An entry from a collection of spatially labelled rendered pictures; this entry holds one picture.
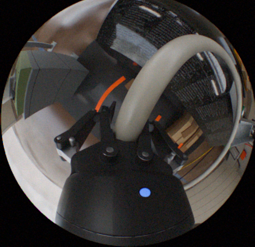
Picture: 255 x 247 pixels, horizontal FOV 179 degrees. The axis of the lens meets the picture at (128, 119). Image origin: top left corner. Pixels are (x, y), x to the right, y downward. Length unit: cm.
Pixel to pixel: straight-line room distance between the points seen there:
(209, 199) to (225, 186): 94
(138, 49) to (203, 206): 529
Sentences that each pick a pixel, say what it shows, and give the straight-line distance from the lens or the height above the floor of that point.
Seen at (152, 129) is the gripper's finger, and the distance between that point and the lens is 16.
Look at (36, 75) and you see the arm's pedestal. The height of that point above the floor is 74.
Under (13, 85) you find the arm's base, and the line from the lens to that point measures 70.
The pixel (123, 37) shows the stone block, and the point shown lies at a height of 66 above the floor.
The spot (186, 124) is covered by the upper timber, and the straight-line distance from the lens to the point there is 114.
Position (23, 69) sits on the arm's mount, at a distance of 55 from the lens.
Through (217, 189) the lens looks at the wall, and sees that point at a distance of 513.
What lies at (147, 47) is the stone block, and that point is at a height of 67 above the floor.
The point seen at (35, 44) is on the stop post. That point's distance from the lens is 167.
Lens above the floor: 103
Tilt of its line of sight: 67 degrees down
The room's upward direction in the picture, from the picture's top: 176 degrees counter-clockwise
